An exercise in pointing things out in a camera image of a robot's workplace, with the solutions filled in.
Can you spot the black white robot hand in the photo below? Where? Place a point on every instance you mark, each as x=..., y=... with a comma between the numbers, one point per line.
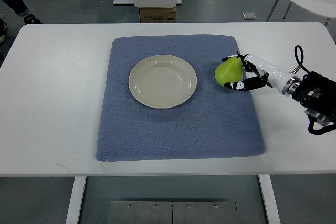
x=265, y=75

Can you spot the green pear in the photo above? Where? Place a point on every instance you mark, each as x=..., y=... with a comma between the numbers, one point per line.
x=230, y=70

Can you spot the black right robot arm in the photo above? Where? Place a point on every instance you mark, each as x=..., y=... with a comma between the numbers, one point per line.
x=316, y=94

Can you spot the grey floor socket plate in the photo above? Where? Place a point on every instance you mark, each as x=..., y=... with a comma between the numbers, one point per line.
x=249, y=15

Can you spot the beige round plate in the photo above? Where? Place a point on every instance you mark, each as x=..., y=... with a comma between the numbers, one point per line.
x=162, y=81

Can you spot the blue woven mat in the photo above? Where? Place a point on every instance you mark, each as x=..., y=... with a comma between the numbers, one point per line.
x=216, y=122

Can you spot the brown cardboard box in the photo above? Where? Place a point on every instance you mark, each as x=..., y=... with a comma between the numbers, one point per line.
x=158, y=15

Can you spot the right white table leg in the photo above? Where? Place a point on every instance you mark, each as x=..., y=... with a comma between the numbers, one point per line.
x=269, y=200

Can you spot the white table leg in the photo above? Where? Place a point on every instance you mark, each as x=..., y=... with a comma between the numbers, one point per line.
x=269, y=200
x=75, y=204

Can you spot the left white table leg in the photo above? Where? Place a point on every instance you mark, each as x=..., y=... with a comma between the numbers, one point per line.
x=75, y=204

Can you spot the person legs in dark trousers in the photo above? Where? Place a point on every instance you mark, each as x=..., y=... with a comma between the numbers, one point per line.
x=21, y=10

